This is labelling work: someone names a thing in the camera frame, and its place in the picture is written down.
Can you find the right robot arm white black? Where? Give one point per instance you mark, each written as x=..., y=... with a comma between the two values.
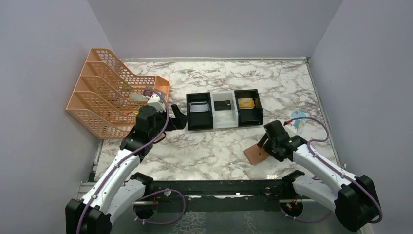
x=352, y=199

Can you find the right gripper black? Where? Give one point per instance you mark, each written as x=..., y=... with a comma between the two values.
x=269, y=142

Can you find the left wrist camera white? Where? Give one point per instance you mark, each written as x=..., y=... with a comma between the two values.
x=156, y=102

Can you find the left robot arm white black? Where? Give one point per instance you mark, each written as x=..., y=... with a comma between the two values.
x=116, y=190

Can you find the blue packaged item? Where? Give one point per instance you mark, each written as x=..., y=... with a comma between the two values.
x=299, y=121

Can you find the black right sorting tray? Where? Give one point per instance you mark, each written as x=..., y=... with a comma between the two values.
x=250, y=111

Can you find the silver card in tray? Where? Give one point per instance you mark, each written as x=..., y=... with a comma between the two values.
x=196, y=107

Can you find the brown leather card holder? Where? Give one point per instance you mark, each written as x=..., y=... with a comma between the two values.
x=255, y=154

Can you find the white middle sorting tray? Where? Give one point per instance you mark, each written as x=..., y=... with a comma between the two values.
x=224, y=119

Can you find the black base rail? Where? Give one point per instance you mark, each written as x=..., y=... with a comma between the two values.
x=215, y=196

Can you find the black card in tray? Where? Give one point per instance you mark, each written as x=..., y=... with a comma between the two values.
x=222, y=105

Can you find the black left sorting tray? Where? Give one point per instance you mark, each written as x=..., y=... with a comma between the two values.
x=201, y=120

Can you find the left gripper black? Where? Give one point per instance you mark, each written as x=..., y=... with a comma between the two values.
x=171, y=121

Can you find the orange plastic file rack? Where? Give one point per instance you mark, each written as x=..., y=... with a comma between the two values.
x=101, y=94

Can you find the gold card in tray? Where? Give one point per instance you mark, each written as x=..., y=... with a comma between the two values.
x=246, y=103

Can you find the black sorting tray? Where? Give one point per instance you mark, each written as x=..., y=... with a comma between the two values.
x=201, y=120
x=250, y=111

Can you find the grey item in rack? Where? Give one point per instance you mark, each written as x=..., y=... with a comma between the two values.
x=137, y=97

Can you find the yellow marker in rack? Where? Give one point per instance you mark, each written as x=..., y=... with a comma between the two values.
x=131, y=113

